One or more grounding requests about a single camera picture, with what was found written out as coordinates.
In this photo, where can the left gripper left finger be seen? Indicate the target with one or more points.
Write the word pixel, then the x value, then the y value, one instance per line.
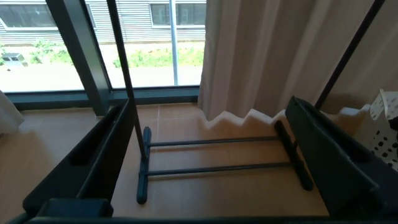
pixel 77 174

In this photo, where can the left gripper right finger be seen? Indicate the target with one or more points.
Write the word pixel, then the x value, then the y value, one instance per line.
pixel 335 161

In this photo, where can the white laundry basket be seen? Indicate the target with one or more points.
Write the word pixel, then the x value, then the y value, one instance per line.
pixel 382 143

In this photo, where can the black clothes rack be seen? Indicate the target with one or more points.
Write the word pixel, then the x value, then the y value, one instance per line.
pixel 143 174

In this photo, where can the beige curtain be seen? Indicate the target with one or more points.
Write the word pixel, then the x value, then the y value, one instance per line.
pixel 264 46
pixel 7 115

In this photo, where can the window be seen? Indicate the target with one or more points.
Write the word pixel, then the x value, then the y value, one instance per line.
pixel 93 62

